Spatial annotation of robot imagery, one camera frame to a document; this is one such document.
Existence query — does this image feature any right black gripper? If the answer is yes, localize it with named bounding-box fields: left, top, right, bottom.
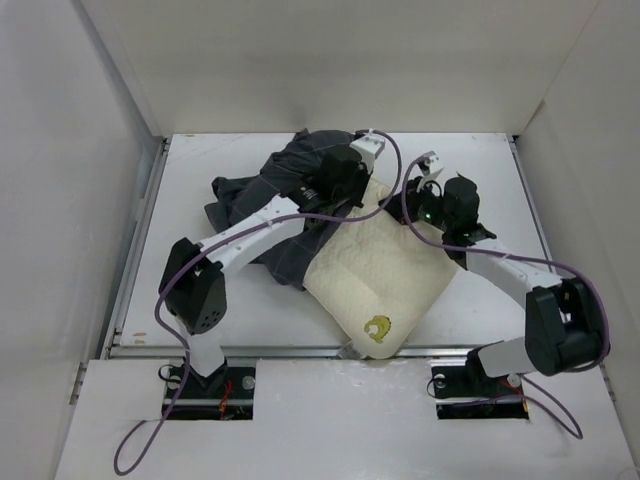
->
left=377, top=175, right=454, bottom=232

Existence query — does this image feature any cream pillow with yellow edge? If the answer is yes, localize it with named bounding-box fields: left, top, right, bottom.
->
left=302, top=177, right=459, bottom=361

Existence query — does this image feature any dark grey checked pillowcase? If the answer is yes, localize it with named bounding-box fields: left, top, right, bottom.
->
left=204, top=129, right=356, bottom=290

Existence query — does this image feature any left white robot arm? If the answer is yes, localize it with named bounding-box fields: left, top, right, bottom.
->
left=154, top=134, right=385, bottom=397

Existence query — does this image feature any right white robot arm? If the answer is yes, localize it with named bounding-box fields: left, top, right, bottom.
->
left=380, top=175, right=610, bottom=396

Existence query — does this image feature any white pillow care label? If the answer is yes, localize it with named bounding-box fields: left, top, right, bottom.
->
left=336, top=343, right=362, bottom=360

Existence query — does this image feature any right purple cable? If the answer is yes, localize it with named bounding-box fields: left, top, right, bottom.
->
left=399, top=157, right=612, bottom=441

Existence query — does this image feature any purple cable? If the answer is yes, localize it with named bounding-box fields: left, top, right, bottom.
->
left=399, top=157, right=612, bottom=441
left=112, top=129, right=404, bottom=476

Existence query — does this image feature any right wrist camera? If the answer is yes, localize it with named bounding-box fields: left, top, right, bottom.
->
left=416, top=150, right=444, bottom=192

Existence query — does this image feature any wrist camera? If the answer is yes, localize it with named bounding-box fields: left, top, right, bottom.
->
left=349, top=130, right=386, bottom=174
left=416, top=150, right=444, bottom=192

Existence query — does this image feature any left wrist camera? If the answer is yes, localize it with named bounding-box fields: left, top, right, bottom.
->
left=349, top=130, right=386, bottom=174

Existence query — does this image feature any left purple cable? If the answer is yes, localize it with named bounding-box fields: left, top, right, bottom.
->
left=112, top=129, right=404, bottom=476

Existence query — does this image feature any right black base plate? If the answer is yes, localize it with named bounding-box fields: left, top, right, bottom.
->
left=431, top=365, right=523, bottom=403

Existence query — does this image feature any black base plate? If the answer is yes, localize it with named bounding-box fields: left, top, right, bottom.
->
left=158, top=364, right=256, bottom=406
left=431, top=365, right=523, bottom=403

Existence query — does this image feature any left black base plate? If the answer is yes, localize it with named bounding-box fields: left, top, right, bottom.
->
left=158, top=364, right=256, bottom=406

